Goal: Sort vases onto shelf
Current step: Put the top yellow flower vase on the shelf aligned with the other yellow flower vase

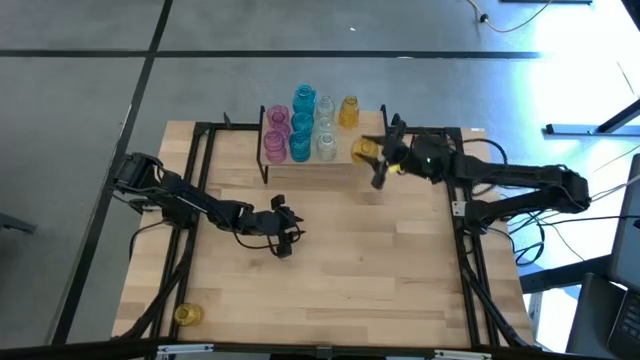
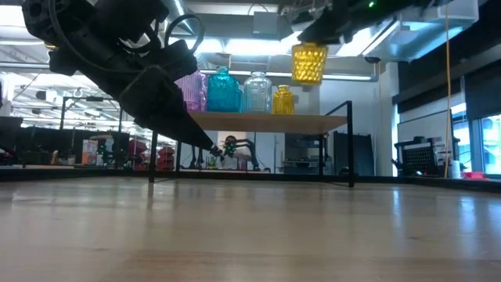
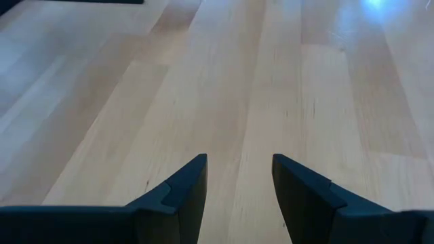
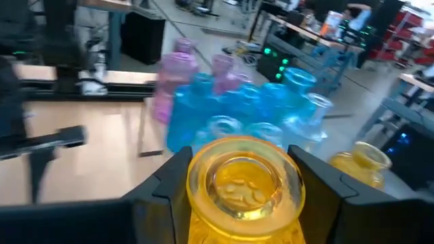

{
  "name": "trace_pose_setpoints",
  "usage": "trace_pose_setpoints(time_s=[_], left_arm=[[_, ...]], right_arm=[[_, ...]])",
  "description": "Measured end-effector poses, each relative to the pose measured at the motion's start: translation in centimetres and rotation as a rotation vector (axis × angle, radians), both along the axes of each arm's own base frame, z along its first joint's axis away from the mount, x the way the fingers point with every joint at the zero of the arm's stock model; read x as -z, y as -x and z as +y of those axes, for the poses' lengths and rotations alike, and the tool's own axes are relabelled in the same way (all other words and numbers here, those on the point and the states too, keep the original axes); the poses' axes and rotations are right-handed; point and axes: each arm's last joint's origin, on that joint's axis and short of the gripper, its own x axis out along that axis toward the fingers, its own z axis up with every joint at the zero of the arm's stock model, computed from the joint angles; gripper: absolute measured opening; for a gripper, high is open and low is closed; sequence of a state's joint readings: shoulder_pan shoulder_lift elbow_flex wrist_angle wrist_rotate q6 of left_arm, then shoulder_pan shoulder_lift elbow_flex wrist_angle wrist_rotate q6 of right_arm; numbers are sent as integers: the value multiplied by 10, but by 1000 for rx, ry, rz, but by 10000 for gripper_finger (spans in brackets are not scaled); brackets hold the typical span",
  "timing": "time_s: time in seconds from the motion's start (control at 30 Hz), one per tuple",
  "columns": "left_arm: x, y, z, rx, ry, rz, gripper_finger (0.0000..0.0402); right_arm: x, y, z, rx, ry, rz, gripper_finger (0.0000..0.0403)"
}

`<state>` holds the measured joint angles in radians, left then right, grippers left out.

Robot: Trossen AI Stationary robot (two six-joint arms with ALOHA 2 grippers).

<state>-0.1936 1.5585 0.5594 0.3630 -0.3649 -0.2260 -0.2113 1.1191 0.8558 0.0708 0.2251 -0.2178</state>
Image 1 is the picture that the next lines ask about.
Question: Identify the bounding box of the thin black cable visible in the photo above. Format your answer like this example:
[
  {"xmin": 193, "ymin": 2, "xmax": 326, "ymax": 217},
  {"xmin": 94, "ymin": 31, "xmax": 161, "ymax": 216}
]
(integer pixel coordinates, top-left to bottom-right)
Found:
[{"xmin": 128, "ymin": 219, "xmax": 169, "ymax": 261}]

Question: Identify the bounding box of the clear round glass vase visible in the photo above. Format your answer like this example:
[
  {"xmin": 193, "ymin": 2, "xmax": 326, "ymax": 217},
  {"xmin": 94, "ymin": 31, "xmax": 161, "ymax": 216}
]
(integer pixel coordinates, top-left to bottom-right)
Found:
[{"xmin": 315, "ymin": 133, "xmax": 339, "ymax": 162}]

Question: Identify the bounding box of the grey monitor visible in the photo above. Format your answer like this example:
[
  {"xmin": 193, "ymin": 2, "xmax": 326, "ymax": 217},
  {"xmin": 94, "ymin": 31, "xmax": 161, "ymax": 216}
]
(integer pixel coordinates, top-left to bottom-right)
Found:
[{"xmin": 608, "ymin": 153, "xmax": 640, "ymax": 292}]

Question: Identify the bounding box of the beige floor cable with plug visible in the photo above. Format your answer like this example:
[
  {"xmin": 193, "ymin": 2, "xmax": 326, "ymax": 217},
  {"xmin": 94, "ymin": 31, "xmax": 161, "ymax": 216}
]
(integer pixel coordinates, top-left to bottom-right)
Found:
[{"xmin": 467, "ymin": 0, "xmax": 554, "ymax": 35}]

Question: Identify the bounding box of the large pink ribbed glass vase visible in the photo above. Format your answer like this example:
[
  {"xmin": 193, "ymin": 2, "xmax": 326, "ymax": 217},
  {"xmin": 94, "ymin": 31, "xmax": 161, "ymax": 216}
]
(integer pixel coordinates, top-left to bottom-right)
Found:
[{"xmin": 262, "ymin": 128, "xmax": 289, "ymax": 164}]

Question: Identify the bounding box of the black cable loop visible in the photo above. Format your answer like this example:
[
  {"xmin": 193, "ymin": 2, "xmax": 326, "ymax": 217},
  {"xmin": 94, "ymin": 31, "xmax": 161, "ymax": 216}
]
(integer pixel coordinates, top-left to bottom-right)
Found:
[{"xmin": 509, "ymin": 219, "xmax": 549, "ymax": 269}]

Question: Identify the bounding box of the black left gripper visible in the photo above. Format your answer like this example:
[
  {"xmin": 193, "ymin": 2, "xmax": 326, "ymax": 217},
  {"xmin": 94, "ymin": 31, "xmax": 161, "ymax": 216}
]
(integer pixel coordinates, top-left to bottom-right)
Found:
[{"xmin": 247, "ymin": 194, "xmax": 306, "ymax": 260}]

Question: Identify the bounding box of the small pink glass vase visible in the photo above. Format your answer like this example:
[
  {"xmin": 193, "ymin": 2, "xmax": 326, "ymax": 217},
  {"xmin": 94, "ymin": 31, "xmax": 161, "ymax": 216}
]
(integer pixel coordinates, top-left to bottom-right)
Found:
[{"xmin": 265, "ymin": 103, "xmax": 291, "ymax": 132}]

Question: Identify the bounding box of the round teal glass vase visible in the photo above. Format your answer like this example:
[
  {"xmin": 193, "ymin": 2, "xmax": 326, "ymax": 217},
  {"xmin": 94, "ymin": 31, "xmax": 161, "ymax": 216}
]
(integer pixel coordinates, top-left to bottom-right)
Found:
[
  {"xmin": 288, "ymin": 130, "xmax": 312, "ymax": 164},
  {"xmin": 290, "ymin": 112, "xmax": 315, "ymax": 136}
]

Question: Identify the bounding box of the silver metal bracket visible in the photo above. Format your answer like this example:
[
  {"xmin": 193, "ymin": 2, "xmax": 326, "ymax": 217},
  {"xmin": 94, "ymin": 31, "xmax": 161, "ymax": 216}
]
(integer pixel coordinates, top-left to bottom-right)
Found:
[
  {"xmin": 157, "ymin": 343, "xmax": 215, "ymax": 357},
  {"xmin": 433, "ymin": 349, "xmax": 494, "ymax": 360}
]

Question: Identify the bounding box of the black cable bundle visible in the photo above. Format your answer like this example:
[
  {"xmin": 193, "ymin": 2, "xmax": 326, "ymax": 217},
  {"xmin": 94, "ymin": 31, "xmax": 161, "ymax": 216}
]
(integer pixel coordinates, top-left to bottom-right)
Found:
[
  {"xmin": 117, "ymin": 239, "xmax": 194, "ymax": 344},
  {"xmin": 459, "ymin": 254, "xmax": 534, "ymax": 349}
]

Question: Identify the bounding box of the square teal glass vase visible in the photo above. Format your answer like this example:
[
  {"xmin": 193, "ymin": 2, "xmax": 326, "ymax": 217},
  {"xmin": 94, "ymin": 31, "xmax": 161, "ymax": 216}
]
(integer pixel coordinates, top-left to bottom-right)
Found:
[{"xmin": 291, "ymin": 84, "xmax": 317, "ymax": 117}]

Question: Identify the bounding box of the yellow diamond-textured glass vase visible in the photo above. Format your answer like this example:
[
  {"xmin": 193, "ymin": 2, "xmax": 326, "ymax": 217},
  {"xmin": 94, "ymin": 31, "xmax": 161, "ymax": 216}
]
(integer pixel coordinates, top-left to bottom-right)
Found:
[{"xmin": 350, "ymin": 138, "xmax": 381, "ymax": 165}]

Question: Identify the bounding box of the black desk leg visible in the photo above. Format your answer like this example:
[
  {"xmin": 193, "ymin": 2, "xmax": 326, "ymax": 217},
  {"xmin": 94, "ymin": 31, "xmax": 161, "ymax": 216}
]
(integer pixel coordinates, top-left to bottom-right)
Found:
[{"xmin": 519, "ymin": 255, "xmax": 614, "ymax": 295}]

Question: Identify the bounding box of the tall yellow ribbed glass vase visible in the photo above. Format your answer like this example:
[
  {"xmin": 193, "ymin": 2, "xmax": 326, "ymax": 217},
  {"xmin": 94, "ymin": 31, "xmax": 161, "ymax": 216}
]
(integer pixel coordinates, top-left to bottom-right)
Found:
[{"xmin": 338, "ymin": 95, "xmax": 361, "ymax": 129}]

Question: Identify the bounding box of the clear ribbed glass vase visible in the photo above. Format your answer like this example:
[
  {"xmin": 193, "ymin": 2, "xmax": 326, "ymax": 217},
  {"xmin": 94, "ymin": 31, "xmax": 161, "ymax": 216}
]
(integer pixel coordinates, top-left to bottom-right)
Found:
[{"xmin": 313, "ymin": 115, "xmax": 335, "ymax": 139}]

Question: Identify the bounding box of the black desk foot bar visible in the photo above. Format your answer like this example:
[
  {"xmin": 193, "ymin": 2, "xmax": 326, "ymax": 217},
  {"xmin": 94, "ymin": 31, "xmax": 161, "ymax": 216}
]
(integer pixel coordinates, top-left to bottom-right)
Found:
[{"xmin": 543, "ymin": 97, "xmax": 640, "ymax": 137}]

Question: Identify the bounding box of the wooden shelf with black legs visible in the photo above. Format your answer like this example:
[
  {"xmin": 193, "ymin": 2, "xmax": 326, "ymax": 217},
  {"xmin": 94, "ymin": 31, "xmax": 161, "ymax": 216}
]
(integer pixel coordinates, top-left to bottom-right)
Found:
[{"xmin": 255, "ymin": 104, "xmax": 394, "ymax": 185}]

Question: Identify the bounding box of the black metal rig frame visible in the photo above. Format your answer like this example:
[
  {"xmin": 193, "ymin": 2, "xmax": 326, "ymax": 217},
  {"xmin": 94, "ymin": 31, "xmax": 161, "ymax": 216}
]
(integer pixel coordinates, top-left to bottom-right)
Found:
[{"xmin": 112, "ymin": 112, "xmax": 539, "ymax": 360}]

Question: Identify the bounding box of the white cable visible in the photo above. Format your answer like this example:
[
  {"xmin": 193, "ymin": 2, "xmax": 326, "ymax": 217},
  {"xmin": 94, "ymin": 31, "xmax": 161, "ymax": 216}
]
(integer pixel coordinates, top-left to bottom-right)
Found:
[{"xmin": 589, "ymin": 174, "xmax": 640, "ymax": 201}]

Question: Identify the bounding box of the grey furniture foot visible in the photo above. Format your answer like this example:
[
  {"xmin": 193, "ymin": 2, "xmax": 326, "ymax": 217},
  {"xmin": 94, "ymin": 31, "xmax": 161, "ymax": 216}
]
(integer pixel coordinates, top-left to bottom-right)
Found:
[{"xmin": 0, "ymin": 212, "xmax": 37, "ymax": 235}]

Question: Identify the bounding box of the clear glass bottle vase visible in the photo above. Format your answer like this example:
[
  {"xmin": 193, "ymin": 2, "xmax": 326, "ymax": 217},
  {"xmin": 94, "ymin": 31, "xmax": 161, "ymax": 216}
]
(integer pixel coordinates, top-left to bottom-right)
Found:
[{"xmin": 315, "ymin": 94, "xmax": 337, "ymax": 120}]

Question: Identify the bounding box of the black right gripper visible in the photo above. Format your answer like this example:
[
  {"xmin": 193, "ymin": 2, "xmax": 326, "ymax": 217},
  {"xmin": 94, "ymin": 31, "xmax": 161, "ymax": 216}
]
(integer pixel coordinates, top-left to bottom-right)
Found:
[{"xmin": 358, "ymin": 118, "xmax": 429, "ymax": 191}]

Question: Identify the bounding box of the round yellow glass vase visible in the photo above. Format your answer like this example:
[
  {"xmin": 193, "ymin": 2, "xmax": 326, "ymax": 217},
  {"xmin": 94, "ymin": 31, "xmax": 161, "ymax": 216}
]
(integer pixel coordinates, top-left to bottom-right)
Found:
[{"xmin": 174, "ymin": 302, "xmax": 205, "ymax": 326}]

